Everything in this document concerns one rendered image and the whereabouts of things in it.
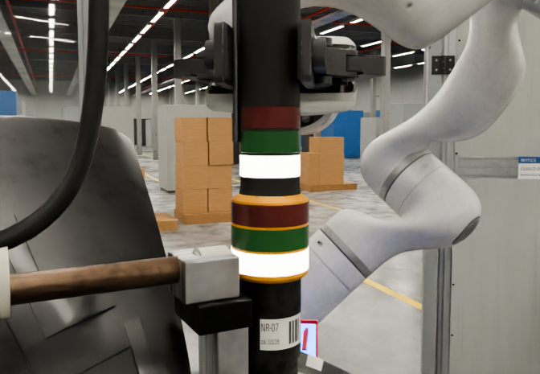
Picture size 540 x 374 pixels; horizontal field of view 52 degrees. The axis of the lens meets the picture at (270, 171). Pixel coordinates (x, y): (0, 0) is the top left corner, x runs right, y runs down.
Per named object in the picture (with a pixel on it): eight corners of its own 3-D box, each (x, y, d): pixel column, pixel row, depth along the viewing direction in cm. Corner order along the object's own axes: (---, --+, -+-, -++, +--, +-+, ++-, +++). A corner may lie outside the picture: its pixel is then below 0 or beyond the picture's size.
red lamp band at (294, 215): (251, 231, 28) (251, 207, 28) (218, 218, 32) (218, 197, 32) (324, 223, 30) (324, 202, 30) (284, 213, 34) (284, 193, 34)
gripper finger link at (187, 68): (264, 86, 42) (297, 79, 37) (163, 82, 39) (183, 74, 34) (264, 70, 42) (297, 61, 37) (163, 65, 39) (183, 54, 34)
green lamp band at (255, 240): (251, 256, 28) (251, 232, 28) (218, 240, 32) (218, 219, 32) (324, 248, 30) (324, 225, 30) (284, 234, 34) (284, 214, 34)
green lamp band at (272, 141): (255, 154, 28) (255, 130, 28) (230, 152, 31) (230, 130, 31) (312, 153, 30) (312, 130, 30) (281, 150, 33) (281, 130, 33)
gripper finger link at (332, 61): (356, 92, 34) (360, 80, 28) (304, 92, 35) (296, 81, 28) (357, 39, 34) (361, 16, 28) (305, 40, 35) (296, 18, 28)
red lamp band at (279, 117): (255, 129, 28) (255, 104, 28) (230, 129, 31) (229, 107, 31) (312, 129, 30) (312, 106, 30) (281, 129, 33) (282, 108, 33)
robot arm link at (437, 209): (327, 237, 107) (417, 154, 107) (396, 310, 98) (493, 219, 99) (312, 220, 96) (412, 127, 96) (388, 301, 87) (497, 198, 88)
